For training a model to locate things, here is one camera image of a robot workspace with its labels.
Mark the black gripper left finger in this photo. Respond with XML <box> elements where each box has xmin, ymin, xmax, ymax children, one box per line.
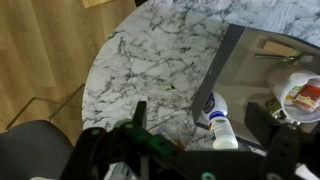
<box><xmin>132</xmin><ymin>100</ymin><xmax>148</xmax><ymax>130</ymax></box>

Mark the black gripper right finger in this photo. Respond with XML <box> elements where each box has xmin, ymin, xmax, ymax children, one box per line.
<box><xmin>244</xmin><ymin>101</ymin><xmax>282</xmax><ymax>148</ymax></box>

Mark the red white food packet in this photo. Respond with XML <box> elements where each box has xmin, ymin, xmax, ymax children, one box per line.
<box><xmin>293</xmin><ymin>83</ymin><xmax>320</xmax><ymax>113</ymax></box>

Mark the white lotion bottle blue label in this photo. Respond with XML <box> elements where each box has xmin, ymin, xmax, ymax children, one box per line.
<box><xmin>201</xmin><ymin>90</ymin><xmax>240</xmax><ymax>150</ymax></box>

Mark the dark blue cardboard box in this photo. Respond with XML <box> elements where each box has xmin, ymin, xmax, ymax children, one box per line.
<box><xmin>191</xmin><ymin>23</ymin><xmax>320</xmax><ymax>152</ymax></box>

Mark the round tin can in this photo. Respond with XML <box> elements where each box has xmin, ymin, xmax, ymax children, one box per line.
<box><xmin>263</xmin><ymin>97</ymin><xmax>285</xmax><ymax>118</ymax></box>

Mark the clear acrylic organizer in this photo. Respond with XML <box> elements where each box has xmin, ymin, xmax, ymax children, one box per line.
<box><xmin>146</xmin><ymin>114</ymin><xmax>192</xmax><ymax>152</ymax></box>

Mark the metal spoon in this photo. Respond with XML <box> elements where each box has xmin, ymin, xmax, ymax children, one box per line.
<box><xmin>253</xmin><ymin>52</ymin><xmax>316</xmax><ymax>66</ymax></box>

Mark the black chair with gold frame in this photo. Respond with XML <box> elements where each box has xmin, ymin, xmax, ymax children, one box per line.
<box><xmin>0</xmin><ymin>83</ymin><xmax>86</xmax><ymax>180</ymax></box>

